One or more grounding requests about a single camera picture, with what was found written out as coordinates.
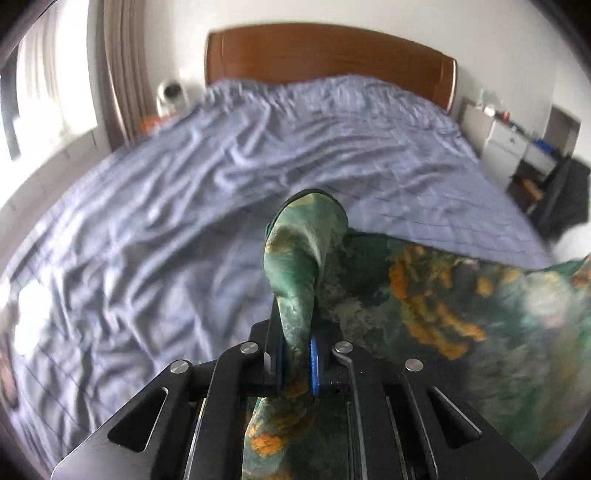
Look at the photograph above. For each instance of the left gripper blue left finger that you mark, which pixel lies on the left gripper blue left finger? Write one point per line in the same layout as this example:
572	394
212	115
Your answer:
274	350

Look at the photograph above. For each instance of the brown wooden headboard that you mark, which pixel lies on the brown wooden headboard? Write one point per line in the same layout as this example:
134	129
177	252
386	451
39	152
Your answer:
284	53

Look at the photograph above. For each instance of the white drawer desk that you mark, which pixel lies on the white drawer desk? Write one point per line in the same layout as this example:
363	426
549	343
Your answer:
502	149

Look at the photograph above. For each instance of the beige curtain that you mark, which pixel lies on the beige curtain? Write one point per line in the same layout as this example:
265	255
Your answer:
124	42

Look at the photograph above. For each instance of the wooden bedside table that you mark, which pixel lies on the wooden bedside table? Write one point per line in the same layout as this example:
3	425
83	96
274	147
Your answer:
153	124

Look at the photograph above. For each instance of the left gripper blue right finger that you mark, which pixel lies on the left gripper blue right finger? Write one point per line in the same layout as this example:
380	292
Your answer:
319	350

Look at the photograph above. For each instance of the dark jacket on chair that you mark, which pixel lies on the dark jacket on chair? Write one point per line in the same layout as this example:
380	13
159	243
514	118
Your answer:
565	201

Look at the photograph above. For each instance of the green landscape print jacket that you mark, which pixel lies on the green landscape print jacket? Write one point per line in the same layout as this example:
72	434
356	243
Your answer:
513	342

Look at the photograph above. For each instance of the white round camera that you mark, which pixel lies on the white round camera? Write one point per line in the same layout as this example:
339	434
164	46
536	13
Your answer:
171	98

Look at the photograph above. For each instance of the blue checked bed cover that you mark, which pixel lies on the blue checked bed cover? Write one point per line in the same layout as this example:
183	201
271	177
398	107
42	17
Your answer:
156	254

